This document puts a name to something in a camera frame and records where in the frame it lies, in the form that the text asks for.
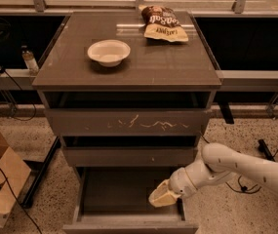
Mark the grey bottom drawer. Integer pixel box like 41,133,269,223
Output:
63,167,198,234

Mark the grey drawer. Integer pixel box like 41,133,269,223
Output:
44,92,213,137
62,136,198,167
63,167,198,234

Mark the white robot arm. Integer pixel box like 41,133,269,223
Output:
148,143,278,208

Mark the grey middle drawer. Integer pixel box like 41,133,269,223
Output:
62,136,198,167

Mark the grey drawer cabinet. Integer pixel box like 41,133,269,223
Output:
31,11,223,180

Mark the grey top drawer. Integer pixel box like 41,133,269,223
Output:
44,92,213,137

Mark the black right table leg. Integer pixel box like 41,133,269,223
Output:
258,139,274,161

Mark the black table leg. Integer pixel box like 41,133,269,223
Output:
21,137,60,209
258,139,274,161

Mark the black left table leg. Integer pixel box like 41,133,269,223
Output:
21,137,60,209

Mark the white bowl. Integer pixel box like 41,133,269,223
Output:
87,40,131,67

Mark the brown chip bag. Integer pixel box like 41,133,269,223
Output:
139,5,188,42

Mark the small clear bottle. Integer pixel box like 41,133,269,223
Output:
21,46,39,75

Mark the black floor cable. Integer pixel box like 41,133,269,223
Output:
199,131,278,195

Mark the black cable over box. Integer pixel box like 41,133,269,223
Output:
0,143,44,234

